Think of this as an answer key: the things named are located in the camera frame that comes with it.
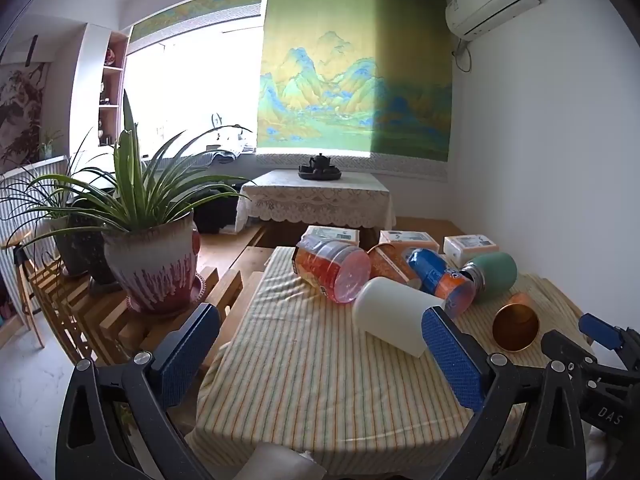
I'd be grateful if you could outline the plant in dark pot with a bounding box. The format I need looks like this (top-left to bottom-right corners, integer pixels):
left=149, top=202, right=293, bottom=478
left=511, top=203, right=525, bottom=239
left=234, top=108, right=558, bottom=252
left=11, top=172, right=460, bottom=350
left=0, top=130, right=121, bottom=287

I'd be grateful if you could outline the white cup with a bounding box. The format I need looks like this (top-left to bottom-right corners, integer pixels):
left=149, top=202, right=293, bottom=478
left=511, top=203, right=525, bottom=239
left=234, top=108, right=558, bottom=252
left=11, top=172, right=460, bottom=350
left=351, top=276, right=446, bottom=359

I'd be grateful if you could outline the white orange tissue box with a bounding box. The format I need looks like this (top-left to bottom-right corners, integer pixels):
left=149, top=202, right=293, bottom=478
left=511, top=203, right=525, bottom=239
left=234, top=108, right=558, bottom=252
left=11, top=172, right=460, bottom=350
left=443, top=234, right=499, bottom=269
left=378, top=230, right=441, bottom=256
left=302, top=226, right=362, bottom=252

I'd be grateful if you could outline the air conditioner cable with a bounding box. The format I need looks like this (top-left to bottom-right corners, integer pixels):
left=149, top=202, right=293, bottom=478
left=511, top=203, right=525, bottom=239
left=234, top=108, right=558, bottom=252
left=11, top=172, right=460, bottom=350
left=452, top=37, right=474, bottom=74

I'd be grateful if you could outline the wall painting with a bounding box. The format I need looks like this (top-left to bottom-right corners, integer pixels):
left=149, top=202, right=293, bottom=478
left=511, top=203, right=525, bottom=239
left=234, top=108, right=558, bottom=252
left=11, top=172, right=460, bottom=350
left=0, top=62, right=51, bottom=173

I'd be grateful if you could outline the striped tablecloth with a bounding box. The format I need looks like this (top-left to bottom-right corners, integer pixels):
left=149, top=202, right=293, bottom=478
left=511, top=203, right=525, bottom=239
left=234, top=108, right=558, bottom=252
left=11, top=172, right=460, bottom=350
left=186, top=246, right=601, bottom=472

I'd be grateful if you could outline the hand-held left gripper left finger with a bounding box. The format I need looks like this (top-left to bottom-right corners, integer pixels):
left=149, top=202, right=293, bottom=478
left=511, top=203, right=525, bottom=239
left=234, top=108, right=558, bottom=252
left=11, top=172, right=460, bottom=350
left=56, top=302, right=223, bottom=480

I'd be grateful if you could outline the black bag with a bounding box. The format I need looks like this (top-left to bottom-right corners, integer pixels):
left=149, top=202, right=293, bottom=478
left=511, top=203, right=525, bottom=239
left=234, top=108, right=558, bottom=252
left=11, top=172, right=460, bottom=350
left=192, top=187, right=239, bottom=235

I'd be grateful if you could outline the clear pink plastic cup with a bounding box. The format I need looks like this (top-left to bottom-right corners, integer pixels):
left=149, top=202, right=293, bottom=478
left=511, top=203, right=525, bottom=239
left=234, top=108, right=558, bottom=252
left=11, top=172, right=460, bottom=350
left=292, top=237, right=372, bottom=305

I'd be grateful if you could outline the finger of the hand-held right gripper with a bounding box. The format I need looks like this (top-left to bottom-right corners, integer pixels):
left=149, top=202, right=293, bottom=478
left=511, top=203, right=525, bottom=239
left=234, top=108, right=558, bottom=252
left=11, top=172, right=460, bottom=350
left=579, top=313, right=640, bottom=361
left=541, top=330, right=608, bottom=383

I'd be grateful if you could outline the gold metal cup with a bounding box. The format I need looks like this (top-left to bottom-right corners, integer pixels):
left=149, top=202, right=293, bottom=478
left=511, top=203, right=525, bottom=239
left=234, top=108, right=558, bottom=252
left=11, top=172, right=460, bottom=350
left=491, top=292, right=542, bottom=353

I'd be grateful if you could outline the wall shelf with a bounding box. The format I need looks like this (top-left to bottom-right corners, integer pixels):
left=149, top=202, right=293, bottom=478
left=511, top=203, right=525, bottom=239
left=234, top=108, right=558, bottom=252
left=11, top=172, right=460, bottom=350
left=95, top=30, right=131, bottom=151

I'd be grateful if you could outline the orange paper cup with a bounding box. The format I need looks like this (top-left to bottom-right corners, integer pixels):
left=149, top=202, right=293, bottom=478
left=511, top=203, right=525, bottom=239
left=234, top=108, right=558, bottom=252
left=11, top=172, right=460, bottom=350
left=367, top=242, right=426, bottom=289

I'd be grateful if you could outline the wooden stool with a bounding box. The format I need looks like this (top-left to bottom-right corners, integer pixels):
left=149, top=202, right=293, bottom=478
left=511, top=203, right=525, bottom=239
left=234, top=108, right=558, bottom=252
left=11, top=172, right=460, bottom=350
left=0, top=230, right=47, bottom=349

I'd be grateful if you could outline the white slatted radiator cover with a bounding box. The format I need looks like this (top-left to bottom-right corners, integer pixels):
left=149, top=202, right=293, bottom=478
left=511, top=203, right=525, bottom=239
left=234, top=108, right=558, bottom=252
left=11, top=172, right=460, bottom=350
left=0, top=155, right=71, bottom=311

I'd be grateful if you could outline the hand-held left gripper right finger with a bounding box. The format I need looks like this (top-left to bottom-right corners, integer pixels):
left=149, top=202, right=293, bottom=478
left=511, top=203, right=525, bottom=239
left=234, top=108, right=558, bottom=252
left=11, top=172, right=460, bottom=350
left=421, top=305, right=589, bottom=480

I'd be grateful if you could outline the landscape roller blind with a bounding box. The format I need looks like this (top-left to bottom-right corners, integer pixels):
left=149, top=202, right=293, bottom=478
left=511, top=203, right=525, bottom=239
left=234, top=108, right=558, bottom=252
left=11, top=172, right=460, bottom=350
left=256, top=0, right=453, bottom=163

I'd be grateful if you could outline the landscape window valance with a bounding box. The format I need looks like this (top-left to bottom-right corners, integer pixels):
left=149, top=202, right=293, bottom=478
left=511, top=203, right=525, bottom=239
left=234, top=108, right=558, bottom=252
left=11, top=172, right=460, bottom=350
left=129, top=0, right=266, bottom=43

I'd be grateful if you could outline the table with lace cloth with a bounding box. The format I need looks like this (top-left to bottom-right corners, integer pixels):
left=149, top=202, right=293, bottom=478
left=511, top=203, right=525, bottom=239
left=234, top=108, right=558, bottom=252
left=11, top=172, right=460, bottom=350
left=235, top=169, right=397, bottom=234

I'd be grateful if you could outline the green thermos bottle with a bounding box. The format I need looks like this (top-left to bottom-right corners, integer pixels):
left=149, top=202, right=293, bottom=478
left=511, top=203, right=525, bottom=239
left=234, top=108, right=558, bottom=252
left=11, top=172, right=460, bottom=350
left=460, top=252, right=518, bottom=304

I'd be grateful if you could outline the plant in red white pot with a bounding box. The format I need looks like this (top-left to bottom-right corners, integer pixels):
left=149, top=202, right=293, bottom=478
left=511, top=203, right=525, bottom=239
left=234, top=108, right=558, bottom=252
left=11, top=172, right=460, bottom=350
left=20, top=90, right=256, bottom=317

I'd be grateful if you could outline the blue and orange cup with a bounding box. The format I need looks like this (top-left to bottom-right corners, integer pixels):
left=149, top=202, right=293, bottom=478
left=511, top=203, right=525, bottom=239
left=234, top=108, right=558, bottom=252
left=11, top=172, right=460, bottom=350
left=406, top=247, right=476, bottom=319

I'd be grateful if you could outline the wooden plant stand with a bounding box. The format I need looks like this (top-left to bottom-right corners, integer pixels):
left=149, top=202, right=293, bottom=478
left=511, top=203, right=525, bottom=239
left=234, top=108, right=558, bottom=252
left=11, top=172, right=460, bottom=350
left=20, top=255, right=242, bottom=367

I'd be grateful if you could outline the white air conditioner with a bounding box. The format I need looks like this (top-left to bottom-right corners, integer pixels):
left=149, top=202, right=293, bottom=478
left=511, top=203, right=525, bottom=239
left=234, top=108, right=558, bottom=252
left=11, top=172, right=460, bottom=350
left=445, top=0, right=542, bottom=41

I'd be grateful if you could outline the folded cloth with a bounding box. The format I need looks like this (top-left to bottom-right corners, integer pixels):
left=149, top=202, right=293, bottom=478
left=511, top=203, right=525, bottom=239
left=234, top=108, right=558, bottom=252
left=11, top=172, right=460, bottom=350
left=207, top=147, right=256, bottom=166

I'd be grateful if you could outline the wooden bench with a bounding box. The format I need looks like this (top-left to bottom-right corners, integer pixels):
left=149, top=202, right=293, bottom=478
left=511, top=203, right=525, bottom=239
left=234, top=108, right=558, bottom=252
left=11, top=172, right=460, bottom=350
left=220, top=225, right=273, bottom=321

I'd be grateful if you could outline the black tea tray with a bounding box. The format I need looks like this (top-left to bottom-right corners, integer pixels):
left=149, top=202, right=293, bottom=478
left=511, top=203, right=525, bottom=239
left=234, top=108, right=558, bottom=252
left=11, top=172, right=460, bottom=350
left=298, top=164, right=344, bottom=181

